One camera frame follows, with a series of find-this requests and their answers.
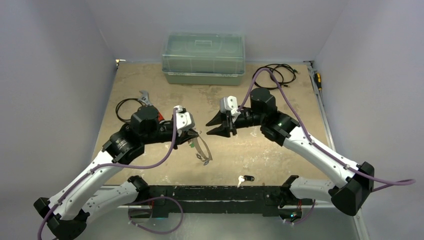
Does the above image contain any aluminium frame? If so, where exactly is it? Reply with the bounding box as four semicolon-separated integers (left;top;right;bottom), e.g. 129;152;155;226
59;184;371;240

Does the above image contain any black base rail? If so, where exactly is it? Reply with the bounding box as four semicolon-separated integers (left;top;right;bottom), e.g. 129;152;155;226
129;185;313;218

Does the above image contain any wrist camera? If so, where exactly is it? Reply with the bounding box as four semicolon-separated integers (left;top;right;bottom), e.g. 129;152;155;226
219;95;241;120
173;105;196;132

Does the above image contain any yellow black screwdriver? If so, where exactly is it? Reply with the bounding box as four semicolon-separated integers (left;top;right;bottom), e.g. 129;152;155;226
313;72;322;91

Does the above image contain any black coiled cable left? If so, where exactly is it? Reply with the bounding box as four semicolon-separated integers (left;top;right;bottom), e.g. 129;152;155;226
115;97;144;124

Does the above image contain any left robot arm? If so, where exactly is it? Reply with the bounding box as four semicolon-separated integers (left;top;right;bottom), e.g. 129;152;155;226
34;105;197;240

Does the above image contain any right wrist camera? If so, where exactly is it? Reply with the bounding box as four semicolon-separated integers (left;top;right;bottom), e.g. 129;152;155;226
219;95;241;120

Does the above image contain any red handled adjustable wrench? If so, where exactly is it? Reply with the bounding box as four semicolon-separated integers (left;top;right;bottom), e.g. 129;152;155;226
138;90;165;123

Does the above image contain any clear lidded green box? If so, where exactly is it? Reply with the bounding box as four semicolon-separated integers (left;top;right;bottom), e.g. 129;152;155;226
161;32;246;86

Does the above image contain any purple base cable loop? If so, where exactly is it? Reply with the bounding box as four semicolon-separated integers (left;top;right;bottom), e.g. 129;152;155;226
127;194;184;235

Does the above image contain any loose black tagged key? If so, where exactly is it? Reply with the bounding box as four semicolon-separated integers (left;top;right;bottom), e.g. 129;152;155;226
236;175;255;188

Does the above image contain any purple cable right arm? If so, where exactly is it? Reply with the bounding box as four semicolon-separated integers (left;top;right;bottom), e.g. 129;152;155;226
235;67;416;193

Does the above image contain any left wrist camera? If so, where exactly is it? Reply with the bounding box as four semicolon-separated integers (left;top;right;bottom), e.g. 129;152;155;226
173;105;196;132

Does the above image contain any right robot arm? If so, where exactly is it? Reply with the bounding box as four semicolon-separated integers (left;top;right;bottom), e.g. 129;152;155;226
206;88;375;216

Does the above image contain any black coiled cable right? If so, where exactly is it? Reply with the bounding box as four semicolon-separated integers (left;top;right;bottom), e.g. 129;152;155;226
252;63;298;91

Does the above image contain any black coiled cable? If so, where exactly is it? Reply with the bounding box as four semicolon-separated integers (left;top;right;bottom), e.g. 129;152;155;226
252;63;298;91
115;97;144;124

